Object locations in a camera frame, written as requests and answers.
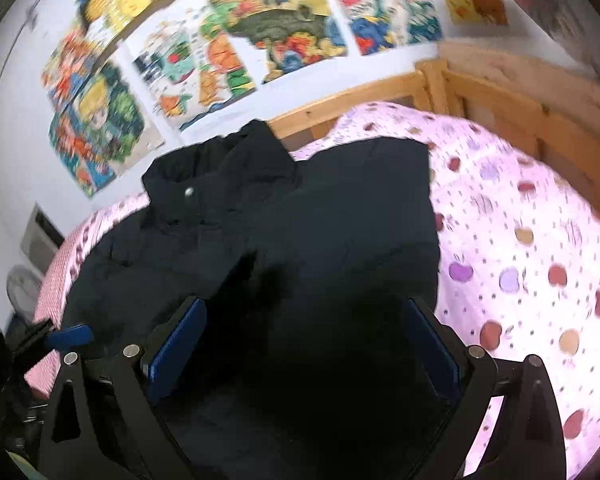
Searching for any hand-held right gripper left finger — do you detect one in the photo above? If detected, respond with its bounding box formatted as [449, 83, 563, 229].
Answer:
[36, 296, 207, 480]

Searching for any large colourful cartoon wall poster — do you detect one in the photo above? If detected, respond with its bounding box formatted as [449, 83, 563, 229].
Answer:
[41, 25, 165, 198]

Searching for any white wall cable conduit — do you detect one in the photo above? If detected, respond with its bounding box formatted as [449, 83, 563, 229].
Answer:
[0, 0, 73, 133]

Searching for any white round fan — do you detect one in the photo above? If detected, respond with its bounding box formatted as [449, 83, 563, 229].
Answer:
[5, 266, 43, 323]

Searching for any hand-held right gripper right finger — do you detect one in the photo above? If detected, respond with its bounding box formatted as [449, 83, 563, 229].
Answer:
[404, 296, 567, 480]

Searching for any grey wall box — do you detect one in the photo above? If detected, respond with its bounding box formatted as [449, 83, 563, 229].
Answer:
[20, 204, 63, 273]

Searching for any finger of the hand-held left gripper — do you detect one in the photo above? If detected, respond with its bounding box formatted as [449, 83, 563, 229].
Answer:
[10, 322, 92, 361]

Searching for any wooden bed frame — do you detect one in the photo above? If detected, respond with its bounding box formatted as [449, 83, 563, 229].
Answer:
[267, 42, 600, 231]

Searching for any orange and green wall poster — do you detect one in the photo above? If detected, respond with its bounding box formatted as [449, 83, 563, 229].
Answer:
[199, 0, 350, 85]

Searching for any blue and white wall poster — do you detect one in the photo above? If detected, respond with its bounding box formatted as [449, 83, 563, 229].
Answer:
[314, 0, 445, 57]

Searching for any pink apple-print bedsheet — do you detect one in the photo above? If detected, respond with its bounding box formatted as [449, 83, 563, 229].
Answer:
[24, 101, 600, 480]

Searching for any white-ground cartoon wall poster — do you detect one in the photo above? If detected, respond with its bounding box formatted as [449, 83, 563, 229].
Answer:
[125, 10, 258, 133]

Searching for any black padded jacket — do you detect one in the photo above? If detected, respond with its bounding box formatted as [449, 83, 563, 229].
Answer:
[60, 119, 462, 480]

